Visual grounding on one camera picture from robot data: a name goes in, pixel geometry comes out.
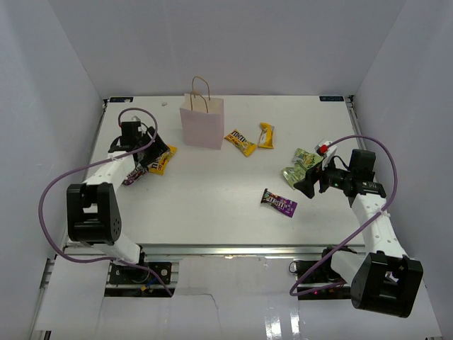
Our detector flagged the pink paper bag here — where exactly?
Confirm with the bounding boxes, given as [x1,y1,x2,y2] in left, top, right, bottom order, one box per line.
[180,76,224,149]

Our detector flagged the blue label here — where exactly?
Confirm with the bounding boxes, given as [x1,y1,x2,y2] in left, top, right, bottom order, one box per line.
[108,96,134,103]
[319,96,344,102]

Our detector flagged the yellow m&m packet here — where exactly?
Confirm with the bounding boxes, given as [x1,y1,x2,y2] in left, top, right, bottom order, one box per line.
[148,145,178,176]
[224,129,257,157]

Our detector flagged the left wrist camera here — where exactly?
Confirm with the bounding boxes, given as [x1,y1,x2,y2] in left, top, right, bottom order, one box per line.
[120,117,149,137]

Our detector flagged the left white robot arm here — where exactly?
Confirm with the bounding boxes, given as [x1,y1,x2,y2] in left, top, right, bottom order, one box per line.
[67,120,169,283]

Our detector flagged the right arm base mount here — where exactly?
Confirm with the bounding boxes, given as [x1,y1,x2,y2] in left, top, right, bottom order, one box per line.
[285,245,351,301]

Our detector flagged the green snack packet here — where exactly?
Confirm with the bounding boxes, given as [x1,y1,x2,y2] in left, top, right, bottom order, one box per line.
[281,162,310,190]
[292,148,323,171]

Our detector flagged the yellow snack bar wrapper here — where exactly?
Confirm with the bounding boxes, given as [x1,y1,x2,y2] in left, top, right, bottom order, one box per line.
[258,122,275,149]

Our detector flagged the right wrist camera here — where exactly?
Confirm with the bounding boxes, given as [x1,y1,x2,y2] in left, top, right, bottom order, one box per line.
[315,140,337,169]

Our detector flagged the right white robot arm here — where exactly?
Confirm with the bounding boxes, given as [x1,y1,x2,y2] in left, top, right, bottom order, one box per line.
[295,145,424,318]

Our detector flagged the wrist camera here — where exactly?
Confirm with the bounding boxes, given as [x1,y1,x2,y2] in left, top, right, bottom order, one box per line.
[120,117,149,137]
[315,140,337,169]

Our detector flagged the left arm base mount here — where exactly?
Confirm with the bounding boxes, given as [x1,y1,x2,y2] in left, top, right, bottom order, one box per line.
[105,253,175,298]

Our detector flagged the blue label left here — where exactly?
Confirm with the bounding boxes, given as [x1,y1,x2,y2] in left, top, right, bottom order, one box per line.
[108,96,134,103]

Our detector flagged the purple m&m packet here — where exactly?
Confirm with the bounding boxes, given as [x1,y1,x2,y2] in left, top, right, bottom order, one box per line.
[260,188,297,217]
[122,164,149,186]

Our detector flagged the blue label right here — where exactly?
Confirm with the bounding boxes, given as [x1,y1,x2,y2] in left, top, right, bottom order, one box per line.
[319,96,344,102]

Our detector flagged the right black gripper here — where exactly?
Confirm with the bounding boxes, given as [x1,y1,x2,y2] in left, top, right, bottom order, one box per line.
[294,154,354,199]

